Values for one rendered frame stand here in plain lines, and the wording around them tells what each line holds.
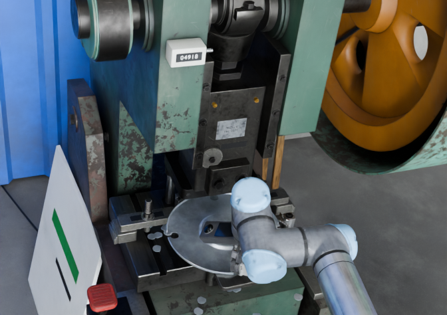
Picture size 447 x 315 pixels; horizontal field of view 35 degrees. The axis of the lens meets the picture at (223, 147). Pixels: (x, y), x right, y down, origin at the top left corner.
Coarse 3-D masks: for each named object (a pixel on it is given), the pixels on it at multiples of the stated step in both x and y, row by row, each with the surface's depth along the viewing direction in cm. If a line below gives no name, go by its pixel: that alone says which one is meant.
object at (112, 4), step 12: (96, 0) 132; (108, 0) 133; (120, 0) 134; (108, 12) 133; (120, 12) 134; (108, 24) 134; (120, 24) 135; (108, 36) 135; (120, 36) 136; (108, 48) 137; (120, 48) 138; (96, 60) 140; (108, 60) 143
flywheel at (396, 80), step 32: (384, 0) 156; (416, 0) 150; (384, 32) 163; (352, 64) 181; (384, 64) 165; (416, 64) 153; (352, 96) 180; (384, 96) 166; (416, 96) 155; (352, 128) 175; (384, 128) 162; (416, 128) 150
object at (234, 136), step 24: (216, 72) 157; (240, 72) 158; (216, 96) 154; (240, 96) 156; (264, 96) 159; (216, 120) 158; (240, 120) 160; (216, 144) 162; (240, 144) 165; (216, 168) 163; (240, 168) 166; (216, 192) 167
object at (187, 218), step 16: (176, 208) 180; (192, 208) 180; (208, 208) 181; (224, 208) 182; (176, 224) 175; (192, 224) 176; (176, 240) 171; (192, 240) 171; (192, 256) 167; (208, 256) 167; (224, 256) 168; (224, 272) 163
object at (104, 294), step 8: (88, 288) 158; (96, 288) 159; (104, 288) 159; (112, 288) 159; (88, 296) 157; (96, 296) 157; (104, 296) 157; (112, 296) 157; (96, 304) 155; (104, 304) 155; (112, 304) 156
